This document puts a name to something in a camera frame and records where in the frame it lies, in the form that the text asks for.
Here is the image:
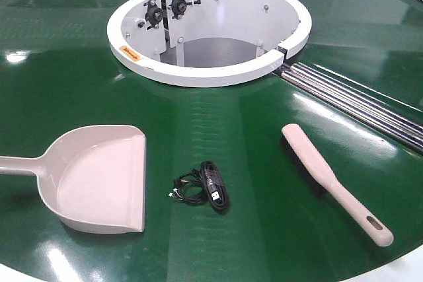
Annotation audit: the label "black USB cable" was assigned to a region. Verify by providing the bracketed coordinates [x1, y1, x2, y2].
[199, 160, 230, 213]

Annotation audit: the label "thin black wire bundle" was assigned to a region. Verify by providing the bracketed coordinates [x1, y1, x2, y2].
[168, 171, 208, 206]

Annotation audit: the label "pink hand brush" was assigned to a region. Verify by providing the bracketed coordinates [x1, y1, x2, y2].
[281, 123, 394, 247]

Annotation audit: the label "pink plastic dustpan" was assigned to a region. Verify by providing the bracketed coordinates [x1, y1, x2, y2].
[1, 125, 147, 234]

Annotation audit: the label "orange warning label front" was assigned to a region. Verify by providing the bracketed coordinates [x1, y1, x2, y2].
[119, 46, 141, 62]

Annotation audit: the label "black bearing left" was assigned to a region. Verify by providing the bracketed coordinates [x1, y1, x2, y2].
[144, 0, 163, 30]

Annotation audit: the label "black bearing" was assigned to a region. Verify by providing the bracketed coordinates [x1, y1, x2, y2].
[144, 0, 163, 30]
[168, 0, 202, 20]

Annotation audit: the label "black bearing right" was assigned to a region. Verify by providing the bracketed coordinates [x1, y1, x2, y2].
[168, 0, 202, 20]

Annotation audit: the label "steel rollers right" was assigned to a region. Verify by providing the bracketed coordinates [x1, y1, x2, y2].
[274, 63, 422, 153]

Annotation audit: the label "white inner conveyor ring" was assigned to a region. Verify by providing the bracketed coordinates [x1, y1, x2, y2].
[106, 0, 313, 88]

